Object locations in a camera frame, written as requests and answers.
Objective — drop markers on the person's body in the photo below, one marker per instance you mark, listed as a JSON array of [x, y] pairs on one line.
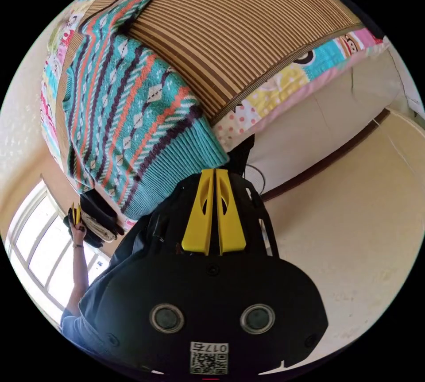
[[86, 319]]

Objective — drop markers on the bed with woven mat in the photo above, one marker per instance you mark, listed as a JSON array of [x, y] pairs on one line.
[[239, 40]]

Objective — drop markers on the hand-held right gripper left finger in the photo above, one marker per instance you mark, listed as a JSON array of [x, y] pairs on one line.
[[196, 222]]

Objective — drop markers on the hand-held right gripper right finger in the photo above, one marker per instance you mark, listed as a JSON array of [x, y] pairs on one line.
[[232, 226]]

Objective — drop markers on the window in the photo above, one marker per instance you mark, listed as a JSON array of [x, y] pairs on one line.
[[36, 239]]

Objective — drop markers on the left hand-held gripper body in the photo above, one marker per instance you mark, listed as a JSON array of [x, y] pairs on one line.
[[71, 221]]

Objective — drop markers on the person's left forearm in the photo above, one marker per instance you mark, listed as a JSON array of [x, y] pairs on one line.
[[77, 275]]

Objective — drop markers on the person's left hand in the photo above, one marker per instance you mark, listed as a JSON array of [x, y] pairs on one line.
[[79, 234]]

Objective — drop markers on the green patterned sweater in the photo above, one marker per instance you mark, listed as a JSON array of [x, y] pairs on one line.
[[132, 116]]

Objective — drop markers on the pile of clothes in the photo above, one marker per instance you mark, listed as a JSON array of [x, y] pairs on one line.
[[99, 219]]

